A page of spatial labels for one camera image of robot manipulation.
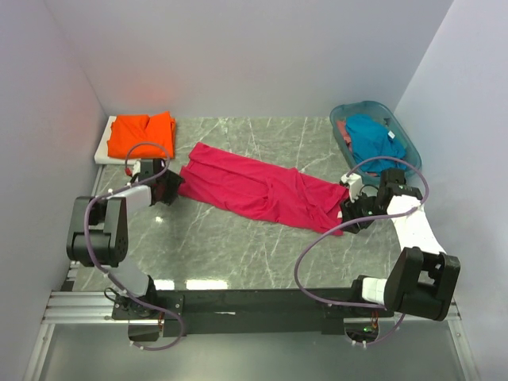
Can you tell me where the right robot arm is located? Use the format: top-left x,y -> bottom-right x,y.
339,168 -> 460,321

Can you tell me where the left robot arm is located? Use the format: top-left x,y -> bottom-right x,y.
66,159 -> 184,319

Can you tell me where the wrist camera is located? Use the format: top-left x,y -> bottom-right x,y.
124,160 -> 141,179
341,173 -> 364,202

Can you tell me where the blue t shirt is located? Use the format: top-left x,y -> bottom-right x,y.
346,114 -> 406,164

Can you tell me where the aluminium frame rail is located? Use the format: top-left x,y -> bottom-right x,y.
21,166 -> 120,381

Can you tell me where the pink t shirt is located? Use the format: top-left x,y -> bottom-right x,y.
179,143 -> 348,233

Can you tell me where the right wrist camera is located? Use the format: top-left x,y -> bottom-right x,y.
341,173 -> 364,202

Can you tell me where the teal plastic basket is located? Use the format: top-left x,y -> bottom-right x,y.
329,101 -> 421,185

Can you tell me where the orange folded t shirt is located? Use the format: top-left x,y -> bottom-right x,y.
107,111 -> 176,160

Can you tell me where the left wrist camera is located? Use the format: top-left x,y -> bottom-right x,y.
124,160 -> 141,179

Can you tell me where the salmon t shirt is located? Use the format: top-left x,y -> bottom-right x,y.
336,121 -> 352,152

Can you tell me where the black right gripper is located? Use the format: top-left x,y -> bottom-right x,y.
339,189 -> 389,235

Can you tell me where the white foam pad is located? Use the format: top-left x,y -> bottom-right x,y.
93,115 -> 167,167

